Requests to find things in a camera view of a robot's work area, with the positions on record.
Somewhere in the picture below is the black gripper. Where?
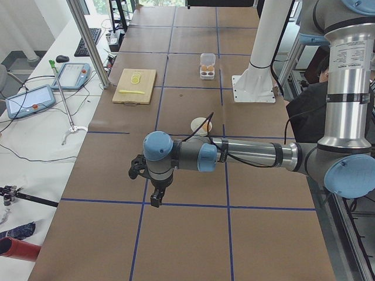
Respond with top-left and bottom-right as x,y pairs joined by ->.
149,169 -> 173,207

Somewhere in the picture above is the clear plastic egg box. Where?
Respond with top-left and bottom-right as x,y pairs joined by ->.
199,53 -> 216,80

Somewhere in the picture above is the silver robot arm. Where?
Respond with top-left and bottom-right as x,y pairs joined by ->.
132,1 -> 374,207

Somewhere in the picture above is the white paper bowl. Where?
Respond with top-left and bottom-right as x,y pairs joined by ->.
190,117 -> 213,136

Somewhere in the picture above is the reacher grabber stick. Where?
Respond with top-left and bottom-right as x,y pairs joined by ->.
49,60 -> 88,145

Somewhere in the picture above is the yellow plastic knife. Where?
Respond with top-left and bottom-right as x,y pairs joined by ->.
118,90 -> 145,94

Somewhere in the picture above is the wooden cutting board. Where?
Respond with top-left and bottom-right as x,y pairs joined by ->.
112,68 -> 156,104

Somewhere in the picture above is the folded dark blue umbrella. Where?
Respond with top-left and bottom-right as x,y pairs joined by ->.
0,222 -> 36,240

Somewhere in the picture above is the far teach pendant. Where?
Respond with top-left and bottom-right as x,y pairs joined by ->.
57,63 -> 90,91

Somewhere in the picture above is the teach pendant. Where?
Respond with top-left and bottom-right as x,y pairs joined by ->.
6,85 -> 56,119
57,63 -> 90,91

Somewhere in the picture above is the black tripod stick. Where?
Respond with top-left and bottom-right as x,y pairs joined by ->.
0,186 -> 59,207

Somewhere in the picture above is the near teach pendant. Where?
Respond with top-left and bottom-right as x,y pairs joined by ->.
6,85 -> 56,119

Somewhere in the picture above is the red bottle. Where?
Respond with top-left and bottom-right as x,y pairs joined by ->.
1,237 -> 41,262

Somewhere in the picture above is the black keyboard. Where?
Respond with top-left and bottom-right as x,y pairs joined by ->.
73,28 -> 103,57

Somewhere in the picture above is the black computer mouse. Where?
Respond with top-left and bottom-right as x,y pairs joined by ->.
56,55 -> 70,63

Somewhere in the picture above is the person in black jacket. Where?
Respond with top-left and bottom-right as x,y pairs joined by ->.
285,54 -> 375,144

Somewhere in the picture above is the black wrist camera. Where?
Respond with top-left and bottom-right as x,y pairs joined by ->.
128,155 -> 150,180

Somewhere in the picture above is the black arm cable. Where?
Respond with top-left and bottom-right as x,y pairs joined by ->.
183,112 -> 294,168

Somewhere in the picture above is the aluminium frame post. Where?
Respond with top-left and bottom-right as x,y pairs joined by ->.
66,0 -> 110,89

